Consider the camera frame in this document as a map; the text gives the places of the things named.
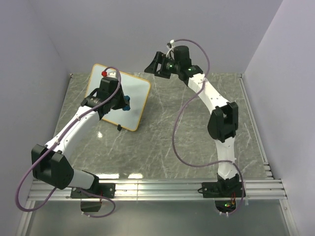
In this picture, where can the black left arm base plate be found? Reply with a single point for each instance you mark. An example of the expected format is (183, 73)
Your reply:
(102, 189)

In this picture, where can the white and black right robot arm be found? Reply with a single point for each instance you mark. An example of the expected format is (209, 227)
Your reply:
(223, 122)

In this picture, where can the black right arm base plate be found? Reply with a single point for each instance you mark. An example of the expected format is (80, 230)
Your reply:
(220, 190)

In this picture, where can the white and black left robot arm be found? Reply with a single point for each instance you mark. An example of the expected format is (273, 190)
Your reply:
(50, 161)

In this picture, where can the aluminium front rail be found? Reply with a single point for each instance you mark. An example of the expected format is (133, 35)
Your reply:
(186, 189)

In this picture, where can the aluminium right side rail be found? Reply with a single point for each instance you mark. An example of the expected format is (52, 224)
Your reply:
(267, 168)

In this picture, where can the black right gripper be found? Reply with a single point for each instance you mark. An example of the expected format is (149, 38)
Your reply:
(159, 59)

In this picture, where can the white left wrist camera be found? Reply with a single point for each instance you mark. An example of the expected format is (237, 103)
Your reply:
(109, 73)

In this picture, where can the yellow framed whiteboard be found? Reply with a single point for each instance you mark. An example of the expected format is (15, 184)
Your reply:
(135, 92)

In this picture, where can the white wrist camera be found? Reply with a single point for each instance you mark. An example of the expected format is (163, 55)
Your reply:
(109, 73)
(171, 46)

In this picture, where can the blue whiteboard eraser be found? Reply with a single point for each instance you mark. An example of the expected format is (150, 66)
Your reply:
(127, 103)

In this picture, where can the aluminium rail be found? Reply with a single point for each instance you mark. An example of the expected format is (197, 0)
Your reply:
(267, 168)
(186, 189)

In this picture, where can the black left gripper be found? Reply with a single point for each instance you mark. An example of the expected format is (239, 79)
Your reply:
(122, 104)

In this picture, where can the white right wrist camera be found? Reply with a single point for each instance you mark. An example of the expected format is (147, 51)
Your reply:
(171, 46)

